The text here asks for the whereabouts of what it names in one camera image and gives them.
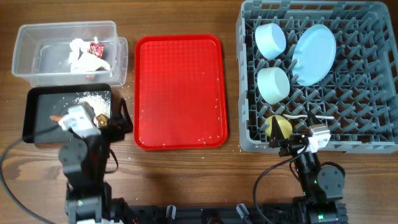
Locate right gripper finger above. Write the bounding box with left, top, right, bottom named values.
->
left=269, top=116, right=285, bottom=146
left=307, top=110, right=320, bottom=126

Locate yellow plastic cup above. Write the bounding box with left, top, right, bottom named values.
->
left=265, top=115, right=292, bottom=139

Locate brown mushroom piece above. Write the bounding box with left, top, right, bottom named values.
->
left=95, top=114, right=109, bottom=128

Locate white plastic spoon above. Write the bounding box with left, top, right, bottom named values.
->
left=282, top=114, right=335, bottom=119

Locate white rice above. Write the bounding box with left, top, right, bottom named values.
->
left=62, top=91, right=111, bottom=117

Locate light green bowl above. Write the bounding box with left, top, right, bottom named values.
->
left=257, top=67, right=290, bottom=105

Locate large light blue plate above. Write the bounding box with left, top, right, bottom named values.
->
left=292, top=24, right=336, bottom=86

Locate white napkin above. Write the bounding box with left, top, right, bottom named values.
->
left=68, top=37, right=111, bottom=73

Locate red snack wrapper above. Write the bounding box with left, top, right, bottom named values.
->
left=88, top=42, right=104, bottom=58

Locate small light blue plate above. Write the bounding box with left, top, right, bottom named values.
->
left=254, top=23, right=287, bottom=60

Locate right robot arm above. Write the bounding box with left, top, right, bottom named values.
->
left=269, top=112, right=345, bottom=223

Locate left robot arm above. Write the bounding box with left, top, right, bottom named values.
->
left=58, top=99, right=139, bottom=223

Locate grey dishwasher rack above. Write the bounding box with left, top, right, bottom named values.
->
left=236, top=1, right=397, bottom=154

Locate black food waste tray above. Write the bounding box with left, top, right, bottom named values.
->
left=22, top=83, right=113, bottom=144

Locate clear plastic waste bin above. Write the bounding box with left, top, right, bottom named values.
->
left=12, top=21, right=129, bottom=87

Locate red serving tray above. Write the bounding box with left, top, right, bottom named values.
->
left=133, top=34, right=228, bottom=151

